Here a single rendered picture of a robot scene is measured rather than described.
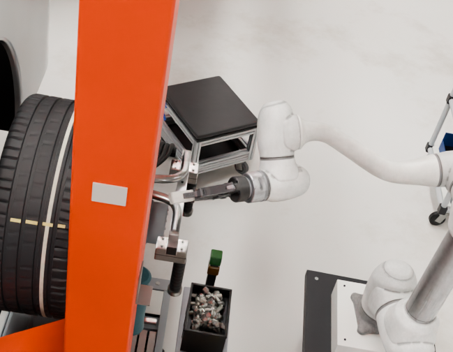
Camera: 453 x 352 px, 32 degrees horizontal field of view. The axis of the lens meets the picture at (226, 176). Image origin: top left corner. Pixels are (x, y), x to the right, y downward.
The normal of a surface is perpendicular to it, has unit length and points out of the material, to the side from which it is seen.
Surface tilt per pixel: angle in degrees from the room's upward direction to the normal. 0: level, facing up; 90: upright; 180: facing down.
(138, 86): 90
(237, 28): 0
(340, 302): 1
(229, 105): 0
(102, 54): 90
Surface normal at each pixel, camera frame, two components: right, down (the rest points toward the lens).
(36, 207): 0.07, -0.04
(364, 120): 0.16, -0.73
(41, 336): -0.45, -0.69
